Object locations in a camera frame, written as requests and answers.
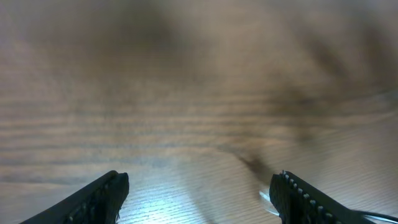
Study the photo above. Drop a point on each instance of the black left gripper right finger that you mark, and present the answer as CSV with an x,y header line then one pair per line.
x,y
298,202

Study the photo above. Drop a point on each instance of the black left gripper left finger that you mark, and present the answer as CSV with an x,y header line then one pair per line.
x,y
97,203

